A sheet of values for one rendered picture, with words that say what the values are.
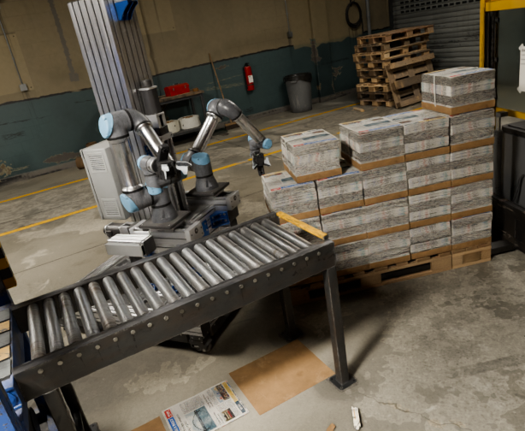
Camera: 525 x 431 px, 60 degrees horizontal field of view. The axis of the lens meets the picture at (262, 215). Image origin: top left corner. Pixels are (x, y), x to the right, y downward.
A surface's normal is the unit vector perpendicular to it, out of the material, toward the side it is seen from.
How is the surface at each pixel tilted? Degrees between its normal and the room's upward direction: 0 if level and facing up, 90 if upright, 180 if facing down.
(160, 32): 90
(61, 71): 90
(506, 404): 0
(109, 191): 90
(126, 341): 90
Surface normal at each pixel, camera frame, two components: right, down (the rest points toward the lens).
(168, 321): 0.47, 0.25
